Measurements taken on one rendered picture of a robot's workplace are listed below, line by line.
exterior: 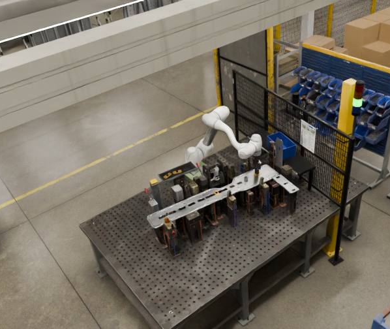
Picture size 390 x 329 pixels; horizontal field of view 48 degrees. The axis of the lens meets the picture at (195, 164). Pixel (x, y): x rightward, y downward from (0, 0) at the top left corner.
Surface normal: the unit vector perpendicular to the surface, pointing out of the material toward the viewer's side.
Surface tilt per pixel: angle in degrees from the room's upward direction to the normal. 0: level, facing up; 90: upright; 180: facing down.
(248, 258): 3
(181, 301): 0
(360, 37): 90
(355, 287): 0
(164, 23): 90
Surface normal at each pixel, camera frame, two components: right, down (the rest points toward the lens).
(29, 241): -0.10, -0.80
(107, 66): 0.60, 0.42
